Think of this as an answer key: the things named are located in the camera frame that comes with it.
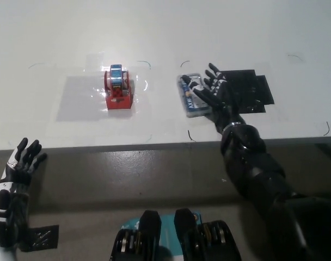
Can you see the white and black left hand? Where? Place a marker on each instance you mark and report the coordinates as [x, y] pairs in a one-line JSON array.
[[10, 201]]

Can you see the black right hand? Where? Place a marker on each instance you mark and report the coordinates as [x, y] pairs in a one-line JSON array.
[[221, 108]]

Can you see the clear plastic battery box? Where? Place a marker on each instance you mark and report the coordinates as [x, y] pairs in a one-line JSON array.
[[187, 106]]

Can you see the black tape patch on table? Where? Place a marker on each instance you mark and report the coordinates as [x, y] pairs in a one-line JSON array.
[[254, 89]]

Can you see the black floor tape patch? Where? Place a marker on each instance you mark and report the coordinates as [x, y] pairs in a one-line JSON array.
[[43, 236]]

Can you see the red tape dispenser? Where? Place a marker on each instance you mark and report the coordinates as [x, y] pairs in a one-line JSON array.
[[117, 95]]

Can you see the grey rectangular sheet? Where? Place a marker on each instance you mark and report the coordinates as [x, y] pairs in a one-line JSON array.
[[78, 100]]

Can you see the black and teal robot body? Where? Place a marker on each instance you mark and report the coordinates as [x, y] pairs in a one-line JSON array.
[[152, 239]]

